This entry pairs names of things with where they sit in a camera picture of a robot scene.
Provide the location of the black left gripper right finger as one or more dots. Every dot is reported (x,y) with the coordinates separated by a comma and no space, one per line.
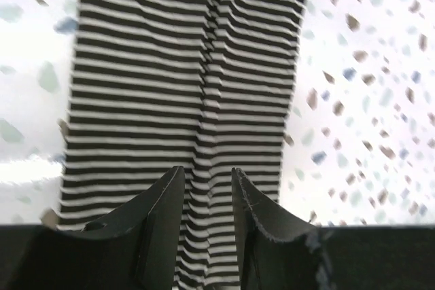
(275,249)

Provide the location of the black white striped tank top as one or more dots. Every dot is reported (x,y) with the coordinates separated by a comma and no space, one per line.
(202,84)

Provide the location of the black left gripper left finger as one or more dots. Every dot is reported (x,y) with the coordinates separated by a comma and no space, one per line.
(135,245)

